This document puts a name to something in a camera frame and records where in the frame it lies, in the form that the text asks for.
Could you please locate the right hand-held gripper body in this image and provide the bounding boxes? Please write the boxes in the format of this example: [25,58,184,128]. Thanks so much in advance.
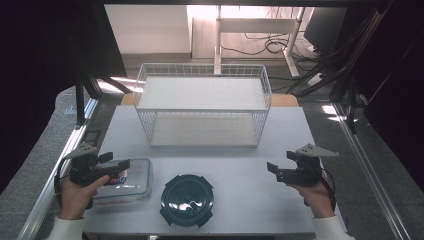
[282,143,341,188]

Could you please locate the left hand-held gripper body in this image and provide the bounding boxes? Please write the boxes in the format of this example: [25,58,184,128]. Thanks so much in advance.
[63,141,112,188]

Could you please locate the clear rectangular food container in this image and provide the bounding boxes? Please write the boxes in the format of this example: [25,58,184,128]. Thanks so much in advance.
[92,157,155,206]

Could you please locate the round dark lidded container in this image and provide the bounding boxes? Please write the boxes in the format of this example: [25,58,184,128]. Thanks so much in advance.
[159,173,215,229]

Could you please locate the white wire rack shelf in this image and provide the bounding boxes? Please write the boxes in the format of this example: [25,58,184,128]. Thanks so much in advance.
[132,62,273,149]

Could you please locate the person's right hand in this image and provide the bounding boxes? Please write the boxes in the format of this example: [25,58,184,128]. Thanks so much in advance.
[288,181,336,220]

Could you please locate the person's left hand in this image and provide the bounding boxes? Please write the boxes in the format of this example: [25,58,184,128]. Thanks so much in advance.
[59,174,111,221]

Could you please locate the wooden board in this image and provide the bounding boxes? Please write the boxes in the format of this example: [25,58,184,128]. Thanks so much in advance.
[119,92,300,108]

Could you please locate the black metal stand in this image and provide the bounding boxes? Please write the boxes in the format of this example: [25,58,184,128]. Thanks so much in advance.
[73,64,134,130]
[329,0,394,135]

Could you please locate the white power strip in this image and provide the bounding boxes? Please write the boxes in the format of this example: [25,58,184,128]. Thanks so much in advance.
[305,72,324,87]

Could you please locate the dark curtain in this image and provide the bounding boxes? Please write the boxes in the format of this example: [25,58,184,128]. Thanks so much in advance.
[0,0,128,195]
[362,0,424,193]

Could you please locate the aluminium rail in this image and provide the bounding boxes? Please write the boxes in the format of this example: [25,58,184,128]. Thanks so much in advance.
[15,98,100,240]
[332,102,412,240]

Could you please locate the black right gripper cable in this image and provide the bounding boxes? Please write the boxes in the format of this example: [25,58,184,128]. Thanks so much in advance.
[302,167,337,213]

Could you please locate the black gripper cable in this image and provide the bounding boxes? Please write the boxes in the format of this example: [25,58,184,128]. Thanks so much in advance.
[53,157,74,208]
[302,167,337,213]

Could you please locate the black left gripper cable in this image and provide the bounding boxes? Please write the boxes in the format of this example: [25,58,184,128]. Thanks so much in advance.
[53,157,74,208]

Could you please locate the black floor cables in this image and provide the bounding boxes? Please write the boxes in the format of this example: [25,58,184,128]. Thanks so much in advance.
[220,31,323,58]

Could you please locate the white desk frame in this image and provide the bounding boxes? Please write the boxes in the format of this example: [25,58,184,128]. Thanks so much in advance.
[213,4,307,79]

